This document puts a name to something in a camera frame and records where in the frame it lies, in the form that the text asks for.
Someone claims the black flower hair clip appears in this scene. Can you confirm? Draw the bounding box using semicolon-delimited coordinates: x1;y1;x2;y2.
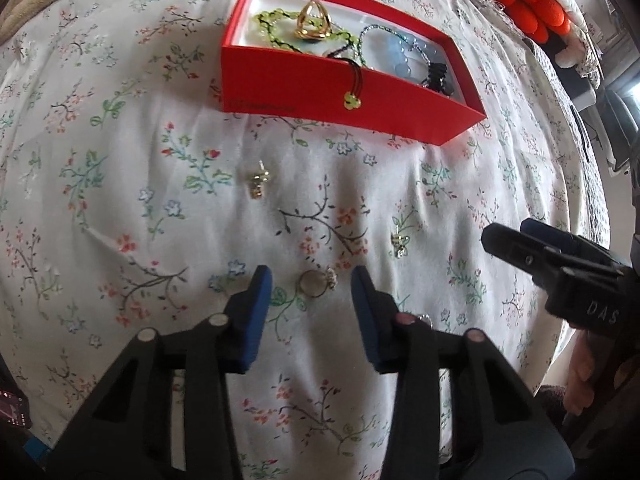
421;62;454;96

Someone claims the green bead cord bracelet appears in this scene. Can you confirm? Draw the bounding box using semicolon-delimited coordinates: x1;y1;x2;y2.
252;6;369;111

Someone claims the gold knot ring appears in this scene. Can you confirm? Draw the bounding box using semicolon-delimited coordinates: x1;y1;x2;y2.
293;0;334;42

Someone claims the red jewelry box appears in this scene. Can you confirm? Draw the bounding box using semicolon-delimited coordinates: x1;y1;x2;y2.
221;0;486;145

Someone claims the right hand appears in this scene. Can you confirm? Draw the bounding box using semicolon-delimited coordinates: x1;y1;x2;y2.
562;324;637;417

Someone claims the small gold stud earring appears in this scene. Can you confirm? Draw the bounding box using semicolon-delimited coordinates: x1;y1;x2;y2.
390;231;410;259

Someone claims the black office chair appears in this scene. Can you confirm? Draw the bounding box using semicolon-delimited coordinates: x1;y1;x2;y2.
597;89;639;174

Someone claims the floral white bedsheet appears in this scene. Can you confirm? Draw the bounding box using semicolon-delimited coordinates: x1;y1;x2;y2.
1;0;610;479

